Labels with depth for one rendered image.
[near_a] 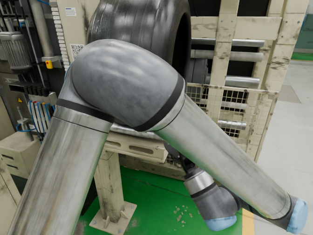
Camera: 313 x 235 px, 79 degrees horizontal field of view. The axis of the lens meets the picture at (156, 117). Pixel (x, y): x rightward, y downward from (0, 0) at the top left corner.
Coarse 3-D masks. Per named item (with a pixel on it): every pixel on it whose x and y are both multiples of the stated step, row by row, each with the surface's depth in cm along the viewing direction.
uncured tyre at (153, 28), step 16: (112, 0) 62; (128, 0) 60; (144, 0) 58; (160, 0) 58; (176, 0) 62; (96, 16) 61; (112, 16) 59; (128, 16) 58; (144, 16) 56; (160, 16) 57; (176, 16) 61; (96, 32) 60; (112, 32) 58; (128, 32) 57; (144, 32) 56; (160, 32) 57; (176, 32) 62; (144, 48) 56; (160, 48) 57; (176, 48) 105; (176, 64) 109
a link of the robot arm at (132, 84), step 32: (96, 64) 26; (128, 64) 25; (160, 64) 27; (96, 96) 27; (128, 96) 25; (160, 96) 25; (160, 128) 29; (192, 128) 30; (192, 160) 35; (224, 160) 35; (256, 192) 41; (288, 224) 47
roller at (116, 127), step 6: (114, 126) 88; (120, 126) 88; (126, 126) 87; (120, 132) 89; (126, 132) 87; (132, 132) 86; (138, 132) 85; (144, 132) 84; (150, 132) 83; (150, 138) 85; (156, 138) 83
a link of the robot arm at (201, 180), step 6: (198, 174) 59; (204, 174) 59; (186, 180) 62; (192, 180) 58; (198, 180) 58; (204, 180) 58; (210, 180) 59; (186, 186) 60; (192, 186) 58; (198, 186) 58; (204, 186) 57; (192, 192) 59
